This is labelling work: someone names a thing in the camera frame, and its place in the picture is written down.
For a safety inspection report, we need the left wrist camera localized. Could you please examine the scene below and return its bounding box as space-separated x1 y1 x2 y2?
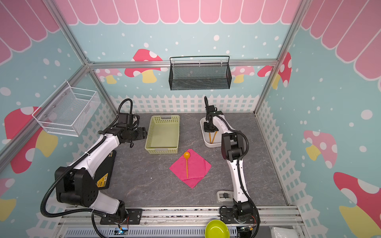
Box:
118 113 140 129

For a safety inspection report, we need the black wire mesh basket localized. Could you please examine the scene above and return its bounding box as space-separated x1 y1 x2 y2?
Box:
169 56 232 91

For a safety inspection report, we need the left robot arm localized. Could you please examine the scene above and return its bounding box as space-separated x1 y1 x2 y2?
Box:
40 127 147 222

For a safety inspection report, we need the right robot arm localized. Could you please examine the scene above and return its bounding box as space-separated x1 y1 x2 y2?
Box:
206 113 261 224

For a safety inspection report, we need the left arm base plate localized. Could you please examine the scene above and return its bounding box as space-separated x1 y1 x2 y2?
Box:
100 208 143 225

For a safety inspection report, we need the white wire mesh basket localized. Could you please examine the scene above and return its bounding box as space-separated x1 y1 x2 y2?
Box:
32 81 101 137

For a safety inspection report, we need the green perforated plastic basket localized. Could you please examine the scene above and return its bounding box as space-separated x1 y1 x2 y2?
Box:
145 115 180 155

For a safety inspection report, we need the white plastic tub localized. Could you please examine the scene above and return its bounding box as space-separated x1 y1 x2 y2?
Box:
200 118 221 148

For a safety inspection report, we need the pink paper napkin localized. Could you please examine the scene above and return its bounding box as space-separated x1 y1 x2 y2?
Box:
170 149 212 188

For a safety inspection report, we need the orange spoon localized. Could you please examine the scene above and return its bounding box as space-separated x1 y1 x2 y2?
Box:
183 152 191 179

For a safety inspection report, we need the black box with yellow label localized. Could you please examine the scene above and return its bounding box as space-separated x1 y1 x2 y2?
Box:
94 150 117 190

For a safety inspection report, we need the lime green bowl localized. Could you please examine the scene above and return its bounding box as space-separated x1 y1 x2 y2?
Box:
204 220 230 238

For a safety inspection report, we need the white small device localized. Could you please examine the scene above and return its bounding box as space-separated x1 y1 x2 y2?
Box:
216 190 234 203

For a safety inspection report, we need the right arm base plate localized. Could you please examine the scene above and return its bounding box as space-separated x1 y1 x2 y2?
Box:
218 206 261 224

